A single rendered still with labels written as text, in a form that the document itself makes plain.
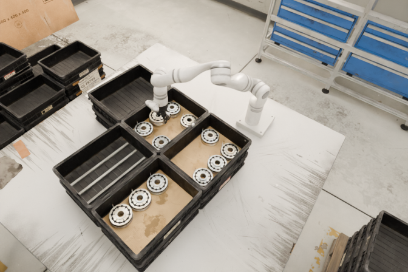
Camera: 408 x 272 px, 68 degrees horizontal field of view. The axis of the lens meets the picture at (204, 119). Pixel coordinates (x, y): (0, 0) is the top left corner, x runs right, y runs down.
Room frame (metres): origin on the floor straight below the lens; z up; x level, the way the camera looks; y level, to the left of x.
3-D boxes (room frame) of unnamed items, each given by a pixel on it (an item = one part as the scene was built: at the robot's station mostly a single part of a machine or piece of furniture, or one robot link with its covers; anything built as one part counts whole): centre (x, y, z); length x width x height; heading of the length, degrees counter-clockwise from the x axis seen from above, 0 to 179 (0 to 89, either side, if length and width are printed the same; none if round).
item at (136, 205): (0.61, 0.26, 0.86); 0.10 x 0.10 x 0.01
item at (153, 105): (1.08, 0.25, 1.05); 0.11 x 0.09 x 0.06; 142
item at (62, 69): (1.88, 1.14, 0.37); 0.40 x 0.30 x 0.45; 150
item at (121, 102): (1.25, 0.45, 0.87); 0.40 x 0.30 x 0.11; 144
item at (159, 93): (1.11, 0.24, 1.14); 0.09 x 0.07 x 0.15; 172
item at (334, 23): (2.67, -0.94, 0.60); 0.72 x 0.03 x 0.56; 60
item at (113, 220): (0.53, 0.33, 0.86); 0.10 x 0.10 x 0.01
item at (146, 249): (0.58, 0.21, 0.92); 0.40 x 0.30 x 0.02; 144
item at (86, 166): (0.75, 0.45, 0.87); 0.40 x 0.30 x 0.11; 144
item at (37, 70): (2.08, 1.48, 0.26); 0.40 x 0.30 x 0.23; 150
